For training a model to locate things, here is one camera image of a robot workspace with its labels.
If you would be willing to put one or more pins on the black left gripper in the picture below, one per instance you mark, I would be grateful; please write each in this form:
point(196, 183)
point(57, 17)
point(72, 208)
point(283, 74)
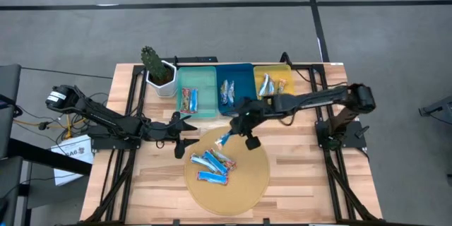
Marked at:
point(159, 130)

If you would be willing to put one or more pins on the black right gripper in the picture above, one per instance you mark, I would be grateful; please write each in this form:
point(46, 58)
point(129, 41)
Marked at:
point(250, 116)

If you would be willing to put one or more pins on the green blue granola bar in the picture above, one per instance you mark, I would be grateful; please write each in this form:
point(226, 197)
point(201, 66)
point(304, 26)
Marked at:
point(221, 141)

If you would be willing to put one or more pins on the pale blue granola bar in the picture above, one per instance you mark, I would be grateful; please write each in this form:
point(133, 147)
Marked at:
point(199, 160)

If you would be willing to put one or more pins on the green orange granola bar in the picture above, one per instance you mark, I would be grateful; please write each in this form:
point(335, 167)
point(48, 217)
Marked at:
point(229, 163)

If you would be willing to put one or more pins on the red green granola bar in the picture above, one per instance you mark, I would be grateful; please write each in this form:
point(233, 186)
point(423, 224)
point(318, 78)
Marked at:
point(185, 100)

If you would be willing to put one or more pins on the green silver granola bar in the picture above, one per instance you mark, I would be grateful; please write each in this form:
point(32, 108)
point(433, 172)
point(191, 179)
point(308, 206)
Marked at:
point(224, 92)

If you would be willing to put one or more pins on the orange blue granola bar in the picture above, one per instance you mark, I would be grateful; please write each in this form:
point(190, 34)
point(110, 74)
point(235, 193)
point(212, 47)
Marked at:
point(263, 85)
point(281, 86)

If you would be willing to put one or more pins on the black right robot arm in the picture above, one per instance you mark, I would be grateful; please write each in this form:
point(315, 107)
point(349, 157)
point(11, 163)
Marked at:
point(318, 100)

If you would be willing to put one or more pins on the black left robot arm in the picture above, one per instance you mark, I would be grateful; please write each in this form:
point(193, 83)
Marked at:
point(95, 113)

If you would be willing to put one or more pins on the white plant pot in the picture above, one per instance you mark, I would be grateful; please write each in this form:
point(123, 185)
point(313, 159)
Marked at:
point(166, 90)

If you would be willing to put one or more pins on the round woven straw placemat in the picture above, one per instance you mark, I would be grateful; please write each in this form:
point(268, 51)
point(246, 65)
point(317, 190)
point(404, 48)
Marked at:
point(243, 190)

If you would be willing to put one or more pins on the teal translucent plastic bin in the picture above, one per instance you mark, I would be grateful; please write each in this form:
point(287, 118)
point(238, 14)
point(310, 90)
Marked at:
point(197, 81)

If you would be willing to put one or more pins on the blue plastic bin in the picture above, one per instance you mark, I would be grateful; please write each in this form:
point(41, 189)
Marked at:
point(240, 77)

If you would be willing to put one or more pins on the yellow translucent plastic bin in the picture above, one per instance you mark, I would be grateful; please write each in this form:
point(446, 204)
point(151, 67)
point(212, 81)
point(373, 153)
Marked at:
point(279, 72)

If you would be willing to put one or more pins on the black power strip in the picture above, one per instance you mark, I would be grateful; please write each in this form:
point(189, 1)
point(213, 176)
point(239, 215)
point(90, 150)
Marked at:
point(197, 59)

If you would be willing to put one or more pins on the green cactus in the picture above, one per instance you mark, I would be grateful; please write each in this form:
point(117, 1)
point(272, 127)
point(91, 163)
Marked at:
point(153, 63)

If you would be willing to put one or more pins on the white paper sheets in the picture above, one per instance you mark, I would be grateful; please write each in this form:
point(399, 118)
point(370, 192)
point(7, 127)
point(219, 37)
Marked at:
point(70, 155)

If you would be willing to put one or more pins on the white label sticker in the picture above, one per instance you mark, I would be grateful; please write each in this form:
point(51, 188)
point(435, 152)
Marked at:
point(337, 64)

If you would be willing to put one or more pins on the black beam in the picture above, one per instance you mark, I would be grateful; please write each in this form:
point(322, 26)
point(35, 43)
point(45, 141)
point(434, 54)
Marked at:
point(46, 157)

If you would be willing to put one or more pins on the dark grey cabinet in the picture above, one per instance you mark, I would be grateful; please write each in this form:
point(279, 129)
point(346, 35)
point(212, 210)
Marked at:
point(8, 88)

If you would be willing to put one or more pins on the grey stand foot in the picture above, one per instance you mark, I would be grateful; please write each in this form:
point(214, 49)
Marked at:
point(438, 107)

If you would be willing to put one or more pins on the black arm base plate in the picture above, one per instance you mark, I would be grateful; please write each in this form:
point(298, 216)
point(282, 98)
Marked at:
point(356, 143)
point(106, 144)

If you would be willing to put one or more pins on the black clamp bracket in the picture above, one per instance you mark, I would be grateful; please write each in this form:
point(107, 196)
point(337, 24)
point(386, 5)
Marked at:
point(266, 221)
point(175, 222)

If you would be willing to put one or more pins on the black aluminium table frame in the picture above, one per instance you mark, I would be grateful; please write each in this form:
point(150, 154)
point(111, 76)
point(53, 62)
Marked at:
point(316, 68)

